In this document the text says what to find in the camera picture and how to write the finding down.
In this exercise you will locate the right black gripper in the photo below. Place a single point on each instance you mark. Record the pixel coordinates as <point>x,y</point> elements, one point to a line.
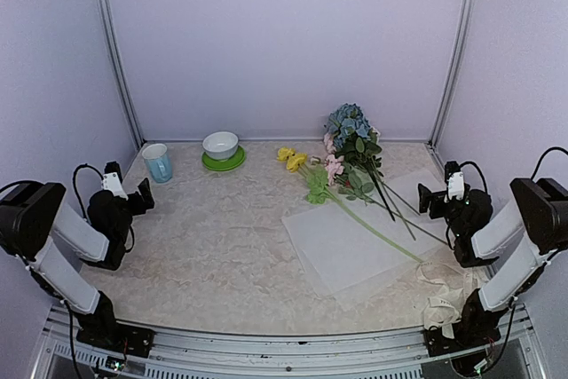
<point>424,199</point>

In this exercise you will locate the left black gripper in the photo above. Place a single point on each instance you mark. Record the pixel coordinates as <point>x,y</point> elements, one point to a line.
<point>140,207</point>

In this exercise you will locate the pink fake rose stem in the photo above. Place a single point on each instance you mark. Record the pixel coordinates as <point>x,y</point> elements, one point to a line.
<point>363,176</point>
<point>334,180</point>

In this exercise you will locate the blue hydrangea fake flower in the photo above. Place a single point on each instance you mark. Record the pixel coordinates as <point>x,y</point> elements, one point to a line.
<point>355,130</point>

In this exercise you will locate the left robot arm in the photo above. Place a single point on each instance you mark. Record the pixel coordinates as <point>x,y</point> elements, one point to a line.
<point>35,215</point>

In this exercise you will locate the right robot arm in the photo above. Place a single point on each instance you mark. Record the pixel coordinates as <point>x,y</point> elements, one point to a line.
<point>477,235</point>

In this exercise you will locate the light blue mug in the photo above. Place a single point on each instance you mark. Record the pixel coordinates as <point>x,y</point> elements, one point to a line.
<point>158,163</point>

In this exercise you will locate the white bowl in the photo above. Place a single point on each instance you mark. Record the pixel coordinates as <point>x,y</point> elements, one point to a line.
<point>220,145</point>

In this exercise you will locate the green plate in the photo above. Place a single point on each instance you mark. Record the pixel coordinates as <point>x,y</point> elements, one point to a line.
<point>226,164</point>

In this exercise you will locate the cream ribbon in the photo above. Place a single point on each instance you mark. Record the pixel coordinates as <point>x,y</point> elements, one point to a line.
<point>444,310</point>

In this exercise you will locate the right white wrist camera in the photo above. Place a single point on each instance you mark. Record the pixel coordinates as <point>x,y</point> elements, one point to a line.
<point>455,186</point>

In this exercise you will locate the aluminium front rail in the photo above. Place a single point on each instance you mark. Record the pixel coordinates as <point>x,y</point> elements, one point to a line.
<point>181,353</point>

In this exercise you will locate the right aluminium frame post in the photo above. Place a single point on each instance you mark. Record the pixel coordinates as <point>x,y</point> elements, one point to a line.
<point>452,73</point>

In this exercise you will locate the aluminium frame post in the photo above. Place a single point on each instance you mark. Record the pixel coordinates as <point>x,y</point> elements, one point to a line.
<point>452,73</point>
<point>105,12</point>

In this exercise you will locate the left aluminium frame post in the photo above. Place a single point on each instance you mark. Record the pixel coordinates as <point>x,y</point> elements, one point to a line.
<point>105,12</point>

